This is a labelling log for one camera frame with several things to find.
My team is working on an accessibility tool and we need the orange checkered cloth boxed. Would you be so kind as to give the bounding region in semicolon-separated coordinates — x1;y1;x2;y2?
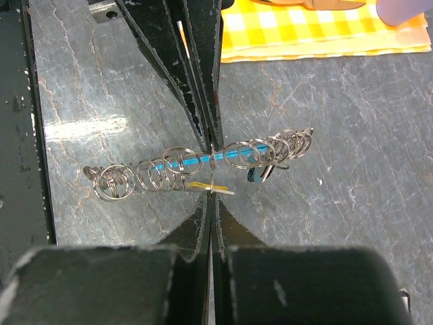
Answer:
221;1;431;63

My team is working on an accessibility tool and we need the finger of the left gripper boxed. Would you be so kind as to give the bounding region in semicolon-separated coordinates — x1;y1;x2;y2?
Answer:
116;1;208;151
182;1;224;149

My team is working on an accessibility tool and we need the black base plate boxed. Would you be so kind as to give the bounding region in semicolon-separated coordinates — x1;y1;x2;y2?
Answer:
1;1;56;286

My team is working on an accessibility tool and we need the gold knife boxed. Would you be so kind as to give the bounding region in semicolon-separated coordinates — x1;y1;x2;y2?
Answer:
256;0;366;11

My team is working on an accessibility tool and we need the black key tag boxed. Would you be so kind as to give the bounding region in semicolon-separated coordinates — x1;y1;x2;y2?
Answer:
247;155;275;183

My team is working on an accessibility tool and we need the yellow key tag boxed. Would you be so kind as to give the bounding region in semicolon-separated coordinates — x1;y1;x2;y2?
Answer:
186;181;235;195

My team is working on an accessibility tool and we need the purple plastic cup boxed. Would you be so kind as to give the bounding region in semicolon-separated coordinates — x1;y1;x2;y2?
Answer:
375;0;432;26

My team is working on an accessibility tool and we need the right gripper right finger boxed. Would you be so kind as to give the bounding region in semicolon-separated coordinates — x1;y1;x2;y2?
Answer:
211;198;411;324

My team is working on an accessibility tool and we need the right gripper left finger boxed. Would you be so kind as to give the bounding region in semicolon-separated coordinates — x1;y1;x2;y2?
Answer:
1;194;209;324

